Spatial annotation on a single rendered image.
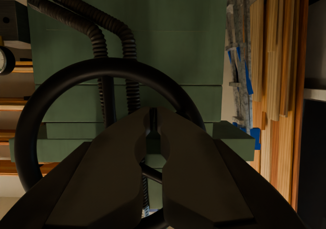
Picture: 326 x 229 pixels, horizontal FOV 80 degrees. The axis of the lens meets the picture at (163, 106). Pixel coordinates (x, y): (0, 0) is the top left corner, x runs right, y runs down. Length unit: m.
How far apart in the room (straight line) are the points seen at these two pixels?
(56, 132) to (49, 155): 0.06
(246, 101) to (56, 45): 1.08
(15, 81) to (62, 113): 3.29
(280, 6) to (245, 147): 1.49
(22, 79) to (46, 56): 3.21
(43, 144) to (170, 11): 0.43
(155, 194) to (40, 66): 0.38
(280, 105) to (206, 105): 1.40
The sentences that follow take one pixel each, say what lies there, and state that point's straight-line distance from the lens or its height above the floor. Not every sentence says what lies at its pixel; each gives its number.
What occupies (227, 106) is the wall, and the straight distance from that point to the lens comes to 3.13.
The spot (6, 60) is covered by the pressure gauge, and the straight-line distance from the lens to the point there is 0.50.
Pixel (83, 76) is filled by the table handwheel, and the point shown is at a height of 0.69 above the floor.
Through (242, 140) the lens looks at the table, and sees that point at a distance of 0.53.
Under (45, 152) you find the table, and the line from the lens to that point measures 0.56.
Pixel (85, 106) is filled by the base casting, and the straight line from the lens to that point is 0.50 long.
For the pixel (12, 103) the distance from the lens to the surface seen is 3.23.
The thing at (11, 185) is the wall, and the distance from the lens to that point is 4.35.
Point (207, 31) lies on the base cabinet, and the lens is 0.48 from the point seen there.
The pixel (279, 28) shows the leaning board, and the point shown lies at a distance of 1.85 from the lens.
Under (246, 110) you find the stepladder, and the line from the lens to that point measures 1.32.
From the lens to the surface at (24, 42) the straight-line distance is 0.53.
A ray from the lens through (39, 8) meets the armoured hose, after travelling 0.43.
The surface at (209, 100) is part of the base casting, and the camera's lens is 0.48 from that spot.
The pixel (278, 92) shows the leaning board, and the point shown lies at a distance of 1.83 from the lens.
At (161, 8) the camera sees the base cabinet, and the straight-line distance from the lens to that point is 0.48.
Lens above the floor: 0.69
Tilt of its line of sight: 8 degrees up
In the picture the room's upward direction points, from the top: 180 degrees counter-clockwise
